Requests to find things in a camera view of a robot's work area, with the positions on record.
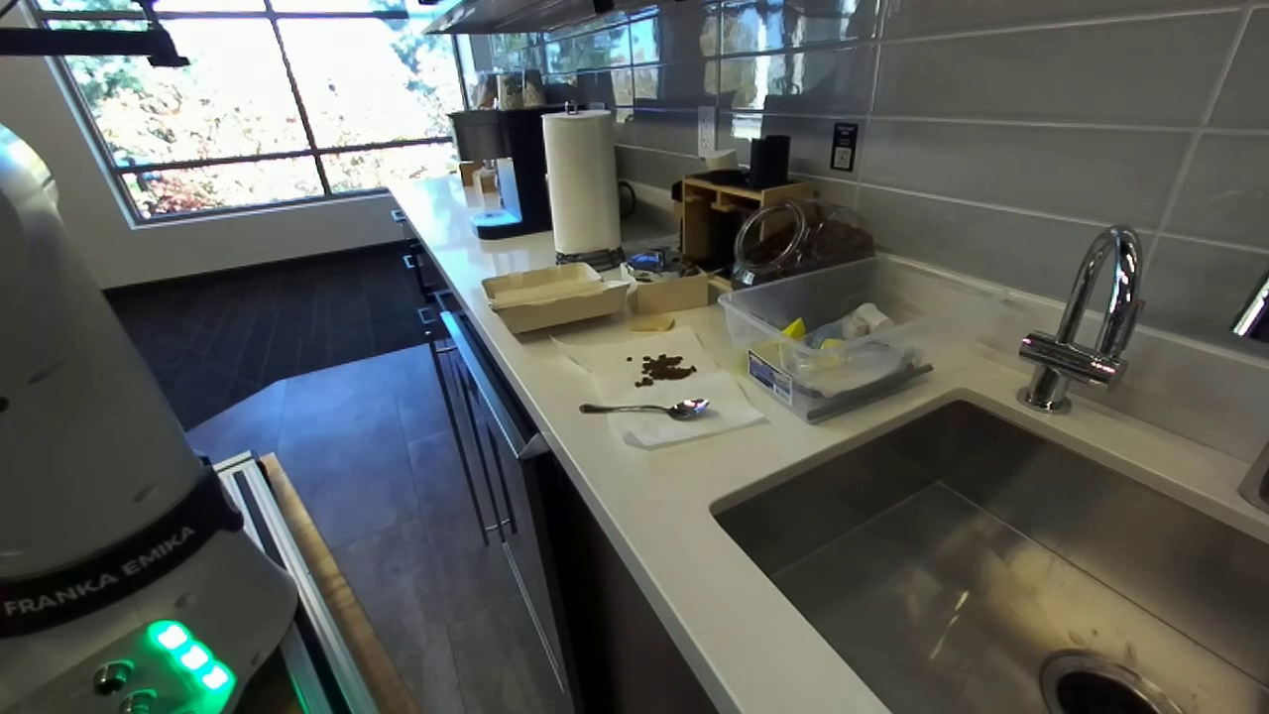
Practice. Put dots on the pile of coffee beans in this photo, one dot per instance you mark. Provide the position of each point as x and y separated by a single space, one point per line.
663 371

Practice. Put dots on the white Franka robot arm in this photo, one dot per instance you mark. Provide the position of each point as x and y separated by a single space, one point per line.
80 421

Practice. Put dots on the small white paper napkin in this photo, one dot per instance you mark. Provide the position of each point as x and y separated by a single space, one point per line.
717 426

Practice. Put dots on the wooden coffee tool organizer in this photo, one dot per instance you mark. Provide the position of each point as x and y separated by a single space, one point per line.
701 220

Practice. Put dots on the glass coffee bean jar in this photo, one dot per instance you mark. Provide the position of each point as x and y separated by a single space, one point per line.
807 242

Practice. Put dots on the large white paper sheet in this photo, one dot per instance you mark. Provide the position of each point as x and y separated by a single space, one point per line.
601 352

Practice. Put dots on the silver metal spoon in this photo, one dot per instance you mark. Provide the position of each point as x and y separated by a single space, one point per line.
683 405

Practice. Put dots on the open foam clamshell container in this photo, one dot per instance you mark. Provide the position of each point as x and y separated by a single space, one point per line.
557 298

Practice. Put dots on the white paper towel roll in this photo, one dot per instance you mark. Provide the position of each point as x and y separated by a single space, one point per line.
587 252
582 186

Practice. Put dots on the yellow sponge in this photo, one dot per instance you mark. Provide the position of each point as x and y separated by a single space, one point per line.
795 330

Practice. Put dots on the clear plastic storage container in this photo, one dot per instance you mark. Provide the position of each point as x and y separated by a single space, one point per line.
847 298

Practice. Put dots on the dark base cabinet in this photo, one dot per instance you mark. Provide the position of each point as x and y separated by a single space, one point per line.
529 556

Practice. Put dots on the stainless steel countertop appliance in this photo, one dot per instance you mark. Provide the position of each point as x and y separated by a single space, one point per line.
509 171

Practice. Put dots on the black cylinder canister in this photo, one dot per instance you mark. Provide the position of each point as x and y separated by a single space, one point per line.
769 162

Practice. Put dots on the long wooden board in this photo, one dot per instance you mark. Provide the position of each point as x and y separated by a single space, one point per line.
339 596

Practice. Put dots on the large glass window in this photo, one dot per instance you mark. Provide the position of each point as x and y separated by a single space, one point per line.
332 81

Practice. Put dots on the stainless steel sink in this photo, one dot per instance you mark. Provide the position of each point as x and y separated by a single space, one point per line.
1004 569

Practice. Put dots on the small chrome faucet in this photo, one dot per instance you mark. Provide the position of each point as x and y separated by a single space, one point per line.
1074 360

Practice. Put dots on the black wall outlet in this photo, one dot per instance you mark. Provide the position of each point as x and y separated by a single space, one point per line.
844 145

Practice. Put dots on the white metal frame rail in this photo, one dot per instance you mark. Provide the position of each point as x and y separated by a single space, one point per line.
253 499

